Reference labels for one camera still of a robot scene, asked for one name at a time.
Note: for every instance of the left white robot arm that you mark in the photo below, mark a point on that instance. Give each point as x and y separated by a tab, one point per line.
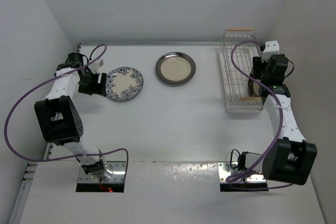
59	120

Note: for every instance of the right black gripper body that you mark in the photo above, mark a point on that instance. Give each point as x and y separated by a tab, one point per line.
259	68

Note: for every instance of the metal base plate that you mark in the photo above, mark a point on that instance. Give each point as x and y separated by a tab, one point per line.
114	175
225	170

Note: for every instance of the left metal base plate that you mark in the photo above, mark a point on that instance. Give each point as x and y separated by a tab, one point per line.
114	175

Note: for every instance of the brown rim cream plate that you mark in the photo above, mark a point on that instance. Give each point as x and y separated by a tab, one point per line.
175	68

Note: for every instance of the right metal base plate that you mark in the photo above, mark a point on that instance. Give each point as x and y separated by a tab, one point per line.
225	170

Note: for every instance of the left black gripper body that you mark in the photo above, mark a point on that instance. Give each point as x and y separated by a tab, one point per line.
88	83

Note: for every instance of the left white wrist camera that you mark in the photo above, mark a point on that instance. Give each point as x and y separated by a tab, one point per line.
95	66

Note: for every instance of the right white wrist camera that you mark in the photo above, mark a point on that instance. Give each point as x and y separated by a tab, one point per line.
271	48

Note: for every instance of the white wire dish rack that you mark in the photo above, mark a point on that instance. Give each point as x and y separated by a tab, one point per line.
243	55

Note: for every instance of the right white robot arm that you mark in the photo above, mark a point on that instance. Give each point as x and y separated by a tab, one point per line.
289	158

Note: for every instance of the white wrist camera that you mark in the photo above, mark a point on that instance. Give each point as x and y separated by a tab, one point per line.
95	66
271	48

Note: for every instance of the blue floral ceramic plate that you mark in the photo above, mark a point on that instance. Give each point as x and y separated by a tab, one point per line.
124	83

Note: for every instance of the black patterned rim plate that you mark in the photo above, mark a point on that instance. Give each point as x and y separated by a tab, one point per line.
253	87

